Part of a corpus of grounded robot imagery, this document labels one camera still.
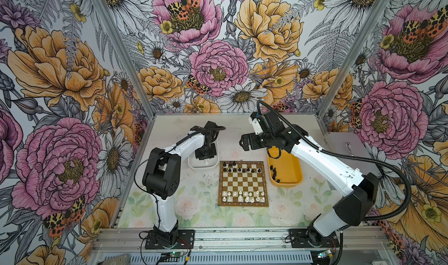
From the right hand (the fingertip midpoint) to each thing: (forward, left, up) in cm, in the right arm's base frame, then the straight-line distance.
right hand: (250, 146), depth 78 cm
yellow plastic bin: (0, -20, -21) cm, 29 cm away
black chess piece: (+1, -13, -21) cm, 25 cm away
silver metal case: (+5, -52, -8) cm, 53 cm away
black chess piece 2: (-1, -14, -22) cm, 27 cm away
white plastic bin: (+5, +28, -21) cm, 36 cm away
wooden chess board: (-7, +3, -21) cm, 23 cm away
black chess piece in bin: (-3, -14, -22) cm, 26 cm away
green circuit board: (-36, +31, -23) cm, 53 cm away
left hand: (+3, +21, -16) cm, 27 cm away
